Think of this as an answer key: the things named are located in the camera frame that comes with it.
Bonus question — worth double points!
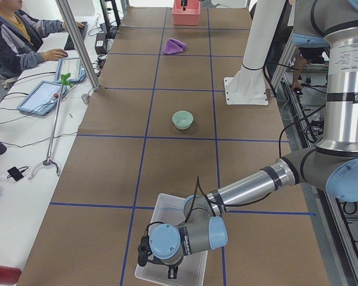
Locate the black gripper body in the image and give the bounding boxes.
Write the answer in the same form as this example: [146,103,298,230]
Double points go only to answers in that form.
[152,255,184,268]

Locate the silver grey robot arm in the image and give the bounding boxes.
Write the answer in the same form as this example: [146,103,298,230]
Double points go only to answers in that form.
[138,1,358,279]

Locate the mint green bowl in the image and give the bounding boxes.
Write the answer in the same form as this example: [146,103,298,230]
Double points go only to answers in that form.
[172,110,194,130]

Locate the red cylinder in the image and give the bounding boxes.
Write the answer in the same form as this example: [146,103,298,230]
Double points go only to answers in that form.
[0,265,22,285]

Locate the blue teach pendant tablet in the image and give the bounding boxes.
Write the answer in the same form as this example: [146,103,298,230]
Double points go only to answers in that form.
[17,80,67,116]

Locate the metal reacher grabber tool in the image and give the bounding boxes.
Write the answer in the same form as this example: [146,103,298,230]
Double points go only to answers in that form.
[27,73,72,181]

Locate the purple crumpled cloth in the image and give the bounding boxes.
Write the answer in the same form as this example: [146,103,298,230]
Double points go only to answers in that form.
[163,38,187,55]

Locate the black keyboard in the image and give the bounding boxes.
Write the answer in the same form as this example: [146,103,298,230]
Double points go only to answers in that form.
[63,20,88,51]

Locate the pink plastic bin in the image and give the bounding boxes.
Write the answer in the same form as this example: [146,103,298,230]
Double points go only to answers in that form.
[172,0,200,26]

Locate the seated person in hoodie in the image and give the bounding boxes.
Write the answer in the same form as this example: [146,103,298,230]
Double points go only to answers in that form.
[0,0,85,80]

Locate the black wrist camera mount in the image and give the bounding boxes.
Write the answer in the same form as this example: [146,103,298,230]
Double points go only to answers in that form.
[137,235,152,267]

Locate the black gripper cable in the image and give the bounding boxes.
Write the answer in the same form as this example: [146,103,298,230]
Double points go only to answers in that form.
[144,105,327,239]

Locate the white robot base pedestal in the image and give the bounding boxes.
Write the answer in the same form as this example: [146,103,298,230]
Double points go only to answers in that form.
[224,0,286,105]

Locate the aluminium frame post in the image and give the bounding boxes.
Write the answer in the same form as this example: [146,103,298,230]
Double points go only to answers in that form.
[56,0,100,91]

